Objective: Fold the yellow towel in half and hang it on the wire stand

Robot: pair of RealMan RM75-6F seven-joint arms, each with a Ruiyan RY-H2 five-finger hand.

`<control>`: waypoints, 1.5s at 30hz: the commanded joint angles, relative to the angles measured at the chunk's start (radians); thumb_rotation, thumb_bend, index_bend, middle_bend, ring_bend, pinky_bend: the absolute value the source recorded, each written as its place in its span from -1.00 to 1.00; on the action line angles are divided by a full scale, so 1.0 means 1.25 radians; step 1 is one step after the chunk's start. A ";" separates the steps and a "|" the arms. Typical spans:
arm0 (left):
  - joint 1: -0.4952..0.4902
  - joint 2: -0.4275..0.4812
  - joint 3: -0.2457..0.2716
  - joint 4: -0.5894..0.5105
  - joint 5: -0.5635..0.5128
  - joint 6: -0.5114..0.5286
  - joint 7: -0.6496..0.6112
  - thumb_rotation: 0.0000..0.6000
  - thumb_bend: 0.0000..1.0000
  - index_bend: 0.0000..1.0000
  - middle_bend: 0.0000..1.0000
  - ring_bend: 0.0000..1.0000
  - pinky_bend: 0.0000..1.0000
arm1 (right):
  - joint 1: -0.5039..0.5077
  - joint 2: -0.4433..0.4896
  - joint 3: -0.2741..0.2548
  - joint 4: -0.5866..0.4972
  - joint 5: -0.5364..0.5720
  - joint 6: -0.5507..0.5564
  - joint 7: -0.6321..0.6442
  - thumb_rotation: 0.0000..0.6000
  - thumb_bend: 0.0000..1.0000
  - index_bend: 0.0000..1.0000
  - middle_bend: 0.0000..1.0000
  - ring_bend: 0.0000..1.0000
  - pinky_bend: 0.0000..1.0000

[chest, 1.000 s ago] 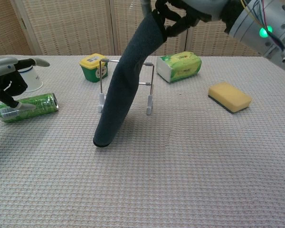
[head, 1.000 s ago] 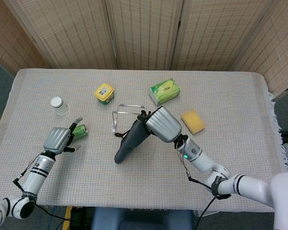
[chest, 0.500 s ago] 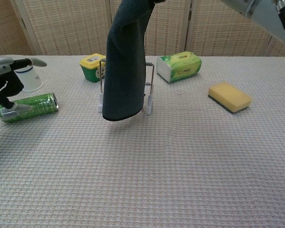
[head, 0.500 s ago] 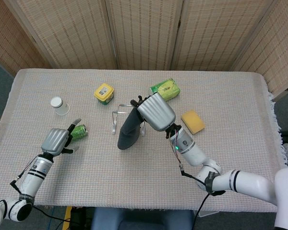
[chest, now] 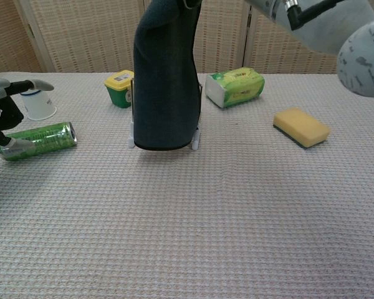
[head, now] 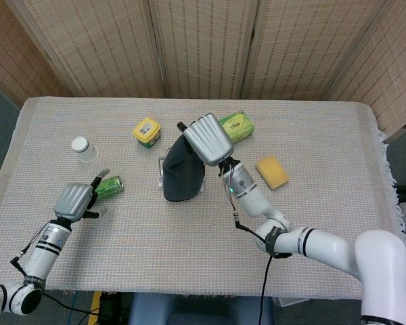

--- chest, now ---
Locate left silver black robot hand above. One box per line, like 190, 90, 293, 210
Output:
0, 77, 55, 155

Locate yellow cloth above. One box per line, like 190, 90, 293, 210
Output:
133, 0, 202, 151

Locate white paper cup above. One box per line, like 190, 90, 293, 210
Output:
19, 88, 57, 121

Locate green drink can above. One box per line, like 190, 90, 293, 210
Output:
0, 121, 78, 162

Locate green tissue pack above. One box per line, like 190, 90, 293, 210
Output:
204, 67, 266, 109

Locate woven folding screen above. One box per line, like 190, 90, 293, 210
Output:
0, 0, 374, 77

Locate green tub with yellow lid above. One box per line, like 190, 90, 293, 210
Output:
104, 70, 135, 109

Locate yellow sponge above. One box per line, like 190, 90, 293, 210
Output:
273, 107, 331, 150

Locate beige woven tablecloth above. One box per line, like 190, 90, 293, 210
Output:
0, 72, 374, 299

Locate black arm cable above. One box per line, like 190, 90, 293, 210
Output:
285, 0, 345, 31

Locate metal wire rack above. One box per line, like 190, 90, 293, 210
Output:
127, 79, 202, 150

